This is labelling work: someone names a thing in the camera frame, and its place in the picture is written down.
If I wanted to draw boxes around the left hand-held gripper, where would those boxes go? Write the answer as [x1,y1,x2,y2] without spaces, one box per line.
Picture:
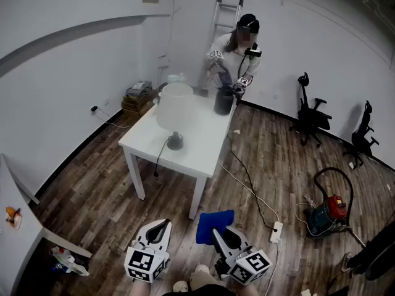
[123,218,173,284]

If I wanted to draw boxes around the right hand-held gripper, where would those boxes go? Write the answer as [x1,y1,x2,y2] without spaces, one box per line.
[212,225,273,287]

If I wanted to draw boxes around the blue cloth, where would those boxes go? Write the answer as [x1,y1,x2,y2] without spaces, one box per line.
[196,209,235,245]

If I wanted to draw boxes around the white table lamp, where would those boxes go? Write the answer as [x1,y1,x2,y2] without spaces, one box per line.
[156,83,198,151]

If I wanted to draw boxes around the person's right forearm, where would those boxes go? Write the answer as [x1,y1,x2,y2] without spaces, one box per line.
[227,281,260,296]

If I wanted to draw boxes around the person's left forearm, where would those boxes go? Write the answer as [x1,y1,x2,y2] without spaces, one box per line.
[126,277,167,296]

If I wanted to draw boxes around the white power strip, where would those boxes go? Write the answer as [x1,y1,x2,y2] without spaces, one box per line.
[270,221,284,244]

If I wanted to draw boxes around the person's beige shoe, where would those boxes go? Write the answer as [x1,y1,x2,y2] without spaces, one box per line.
[172,279,189,294]

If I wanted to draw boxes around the person's black clothing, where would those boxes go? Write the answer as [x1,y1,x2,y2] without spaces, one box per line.
[163,284,238,296]

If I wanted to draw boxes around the clear plastic bottles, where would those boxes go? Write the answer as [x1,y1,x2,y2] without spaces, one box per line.
[51,247,90,277]

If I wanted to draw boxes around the red and teal vacuum cleaner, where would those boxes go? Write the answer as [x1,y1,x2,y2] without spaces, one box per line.
[304,167,368,248]

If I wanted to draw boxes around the white table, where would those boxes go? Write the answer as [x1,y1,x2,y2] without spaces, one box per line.
[118,86,237,220]

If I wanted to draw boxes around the stack of wooden crates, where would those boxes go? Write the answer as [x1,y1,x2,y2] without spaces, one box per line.
[121,89,160,118]

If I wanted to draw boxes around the orange snack packet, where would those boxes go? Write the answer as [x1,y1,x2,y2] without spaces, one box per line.
[5,207,23,229]

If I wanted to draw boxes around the black kettle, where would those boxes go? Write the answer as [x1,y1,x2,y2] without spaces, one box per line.
[214,86,236,116]

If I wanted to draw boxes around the black office chair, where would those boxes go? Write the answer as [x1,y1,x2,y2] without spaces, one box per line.
[289,72,333,148]
[342,100,380,170]

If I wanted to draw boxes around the grey device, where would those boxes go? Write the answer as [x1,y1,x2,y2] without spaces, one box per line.
[126,81,152,97]

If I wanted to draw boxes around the green lidded jar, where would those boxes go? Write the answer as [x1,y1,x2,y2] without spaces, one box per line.
[167,73,186,86]

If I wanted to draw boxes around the dark grey cloth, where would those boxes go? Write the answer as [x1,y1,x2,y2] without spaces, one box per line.
[215,66,233,88]

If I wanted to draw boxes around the aluminium ladder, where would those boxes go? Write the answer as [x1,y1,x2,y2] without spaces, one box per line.
[197,0,244,86]

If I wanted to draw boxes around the white power strip cord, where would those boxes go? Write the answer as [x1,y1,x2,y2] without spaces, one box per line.
[264,241,283,291]

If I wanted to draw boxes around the white floor cable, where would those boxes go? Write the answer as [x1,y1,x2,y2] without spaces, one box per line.
[217,162,281,224]

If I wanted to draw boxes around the black floor cable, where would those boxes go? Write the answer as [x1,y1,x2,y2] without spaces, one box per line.
[227,136,278,231]

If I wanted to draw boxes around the white vacuum cable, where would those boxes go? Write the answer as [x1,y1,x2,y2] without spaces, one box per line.
[293,194,337,237]

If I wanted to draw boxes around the thin adapter cable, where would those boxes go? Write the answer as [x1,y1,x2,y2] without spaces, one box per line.
[95,108,133,129]

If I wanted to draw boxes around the thin wall cable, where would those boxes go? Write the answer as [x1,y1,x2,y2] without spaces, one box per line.
[165,0,177,56]

